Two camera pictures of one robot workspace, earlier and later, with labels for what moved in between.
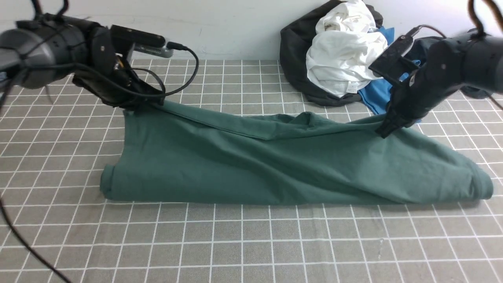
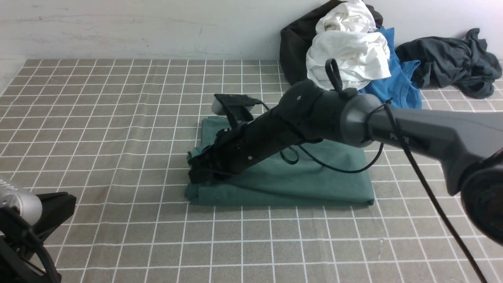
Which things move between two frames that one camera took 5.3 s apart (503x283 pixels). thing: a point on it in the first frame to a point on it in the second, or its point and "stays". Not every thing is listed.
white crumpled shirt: x=346 y=40 stays
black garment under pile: x=294 y=40 stays
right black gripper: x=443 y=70 to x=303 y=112
